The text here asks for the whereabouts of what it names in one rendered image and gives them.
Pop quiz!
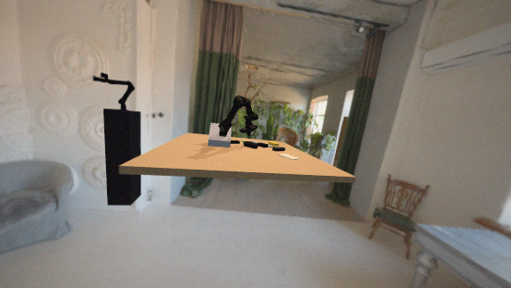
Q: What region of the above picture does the pale cream flat rectangular card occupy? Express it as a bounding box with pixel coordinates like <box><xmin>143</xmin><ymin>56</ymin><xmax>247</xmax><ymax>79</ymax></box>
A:
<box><xmin>278</xmin><ymin>154</ymin><xmax>301</xmax><ymax>160</ymax></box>

